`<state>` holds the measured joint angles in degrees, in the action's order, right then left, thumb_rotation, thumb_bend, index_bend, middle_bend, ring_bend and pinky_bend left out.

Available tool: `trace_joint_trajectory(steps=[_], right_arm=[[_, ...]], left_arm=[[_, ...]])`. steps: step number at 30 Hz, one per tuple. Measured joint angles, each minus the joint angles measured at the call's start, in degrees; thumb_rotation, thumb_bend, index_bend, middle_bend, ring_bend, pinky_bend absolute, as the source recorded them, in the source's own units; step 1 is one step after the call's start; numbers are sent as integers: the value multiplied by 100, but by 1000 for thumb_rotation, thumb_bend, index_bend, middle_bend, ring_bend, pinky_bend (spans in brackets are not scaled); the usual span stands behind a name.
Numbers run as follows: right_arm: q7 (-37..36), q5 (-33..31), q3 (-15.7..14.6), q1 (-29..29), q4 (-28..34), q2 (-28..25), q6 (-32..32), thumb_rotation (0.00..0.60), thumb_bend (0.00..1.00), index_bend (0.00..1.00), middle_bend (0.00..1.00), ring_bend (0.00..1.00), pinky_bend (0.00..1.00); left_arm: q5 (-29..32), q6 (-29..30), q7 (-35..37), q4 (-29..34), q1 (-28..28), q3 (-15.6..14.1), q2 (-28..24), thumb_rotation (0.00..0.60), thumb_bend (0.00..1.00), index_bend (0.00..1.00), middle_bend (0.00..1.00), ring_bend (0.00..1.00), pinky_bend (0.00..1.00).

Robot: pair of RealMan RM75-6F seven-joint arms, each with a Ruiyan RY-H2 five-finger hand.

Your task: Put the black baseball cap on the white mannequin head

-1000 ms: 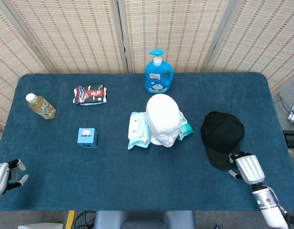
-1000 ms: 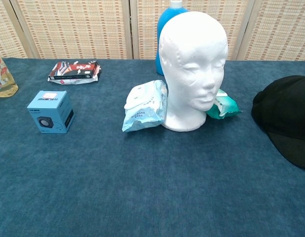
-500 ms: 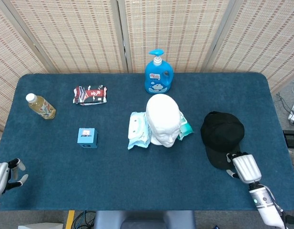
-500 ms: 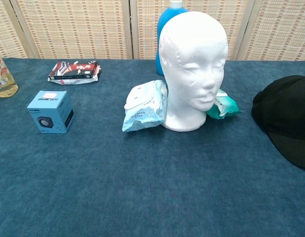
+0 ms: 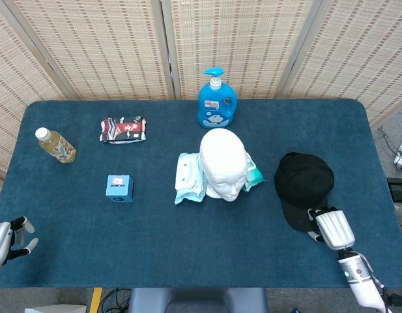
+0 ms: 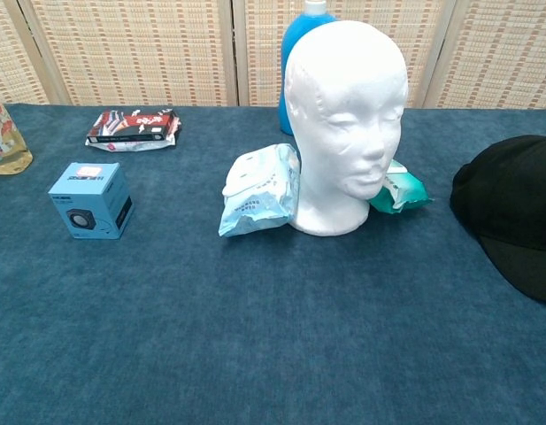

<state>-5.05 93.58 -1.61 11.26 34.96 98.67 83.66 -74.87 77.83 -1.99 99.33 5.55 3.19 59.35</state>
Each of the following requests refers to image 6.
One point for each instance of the white foam mannequin head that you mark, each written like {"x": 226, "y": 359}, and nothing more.
{"x": 343, "y": 133}

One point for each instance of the yellow tea bottle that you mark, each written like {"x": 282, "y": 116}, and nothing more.
{"x": 5, "y": 141}

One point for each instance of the blue tablecloth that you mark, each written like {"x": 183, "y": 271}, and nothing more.
{"x": 255, "y": 332}

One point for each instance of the blue speaker box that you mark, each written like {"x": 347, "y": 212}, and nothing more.
{"x": 86, "y": 203}

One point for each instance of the light blue wet wipes pack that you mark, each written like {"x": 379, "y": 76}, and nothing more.
{"x": 255, "y": 195}

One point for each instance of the red black snack package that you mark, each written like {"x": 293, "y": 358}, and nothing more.
{"x": 135, "y": 124}

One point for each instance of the blue pump detergent bottle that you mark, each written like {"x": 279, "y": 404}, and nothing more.
{"x": 294, "y": 40}

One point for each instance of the woven bamboo folding screen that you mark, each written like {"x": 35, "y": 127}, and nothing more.
{"x": 122, "y": 44}

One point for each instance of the green wet wipes pack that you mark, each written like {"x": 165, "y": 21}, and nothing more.
{"x": 405, "y": 190}

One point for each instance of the black baseball cap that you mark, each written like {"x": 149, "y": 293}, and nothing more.
{"x": 511, "y": 199}

